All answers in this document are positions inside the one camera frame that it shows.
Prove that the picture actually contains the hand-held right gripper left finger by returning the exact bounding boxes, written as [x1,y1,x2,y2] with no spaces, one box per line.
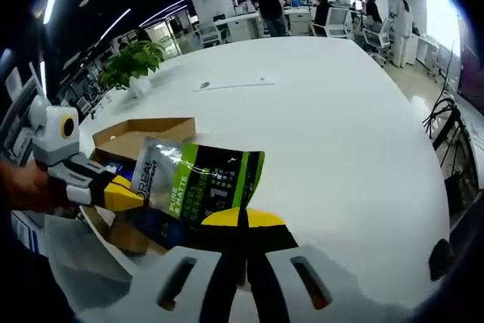
[128,207,247,323]

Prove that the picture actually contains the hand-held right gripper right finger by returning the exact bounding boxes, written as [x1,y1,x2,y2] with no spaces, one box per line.
[244,207,379,323]

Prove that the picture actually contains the brown cardboard shoe box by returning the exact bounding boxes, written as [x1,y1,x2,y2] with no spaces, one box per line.
[90,117,197,256]

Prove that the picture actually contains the person's left hand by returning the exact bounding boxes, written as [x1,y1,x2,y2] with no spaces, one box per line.
[17,162,79,215]

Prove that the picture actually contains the blue white striped board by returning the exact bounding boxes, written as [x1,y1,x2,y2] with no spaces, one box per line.
[10,208,43,253]

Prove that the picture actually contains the green potted plant white pot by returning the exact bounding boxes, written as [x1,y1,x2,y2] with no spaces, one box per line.
[98,39,166,100]

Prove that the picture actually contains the white office chair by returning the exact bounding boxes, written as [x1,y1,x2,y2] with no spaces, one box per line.
[195,21,230,48]
[309,7,352,39]
[361,18,393,51]

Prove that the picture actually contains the large purple monitor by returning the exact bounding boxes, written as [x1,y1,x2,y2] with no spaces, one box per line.
[456,37,484,120]

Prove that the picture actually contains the black stand with cables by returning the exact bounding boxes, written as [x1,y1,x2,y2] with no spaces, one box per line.
[421,95,482,190]

